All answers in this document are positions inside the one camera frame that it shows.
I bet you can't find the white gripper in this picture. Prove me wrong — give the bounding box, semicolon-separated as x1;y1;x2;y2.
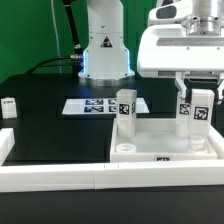
137;24;224;104

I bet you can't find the white square tabletop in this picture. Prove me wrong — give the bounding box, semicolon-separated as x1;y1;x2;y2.
110;118;218;162

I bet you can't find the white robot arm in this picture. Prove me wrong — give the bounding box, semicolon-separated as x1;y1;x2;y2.
81;0;224;101

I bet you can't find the white sheet with tags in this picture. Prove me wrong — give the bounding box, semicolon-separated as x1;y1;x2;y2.
62;98;149;115

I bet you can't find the white right barrier wall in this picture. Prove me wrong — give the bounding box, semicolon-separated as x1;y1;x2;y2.
209;127;224;159

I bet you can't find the white barrier wall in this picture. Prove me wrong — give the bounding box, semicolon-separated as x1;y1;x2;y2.
0;160;224;192
0;128;15;166
209;127;224;159

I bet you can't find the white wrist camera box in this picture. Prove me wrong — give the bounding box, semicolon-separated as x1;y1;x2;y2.
148;1;192;26

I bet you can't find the black cable hose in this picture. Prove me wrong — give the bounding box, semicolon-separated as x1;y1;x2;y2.
25;0;84;75

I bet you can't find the grey thin cable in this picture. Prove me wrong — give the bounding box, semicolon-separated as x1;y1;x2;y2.
50;0;63;75

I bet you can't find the white front barrier wall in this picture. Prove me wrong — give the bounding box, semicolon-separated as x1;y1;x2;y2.
0;160;224;192

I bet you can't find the white left barrier wall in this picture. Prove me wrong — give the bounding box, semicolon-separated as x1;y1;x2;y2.
0;128;15;166

